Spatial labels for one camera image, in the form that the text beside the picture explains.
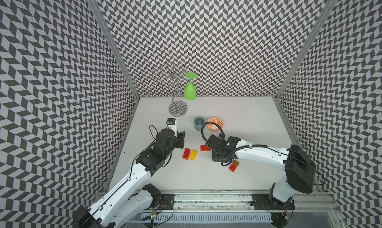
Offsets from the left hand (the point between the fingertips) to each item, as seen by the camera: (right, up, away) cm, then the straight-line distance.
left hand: (180, 133), depth 77 cm
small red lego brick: (+28, -20, +6) cm, 35 cm away
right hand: (+20, -15, +5) cm, 26 cm away
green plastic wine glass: (+4, +24, +15) cm, 28 cm away
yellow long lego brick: (+6, -15, +12) cm, 20 cm away
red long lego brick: (+2, -15, +13) cm, 20 cm away
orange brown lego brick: (+31, -19, +8) cm, 37 cm away
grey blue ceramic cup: (+10, +4, +19) cm, 22 cm away
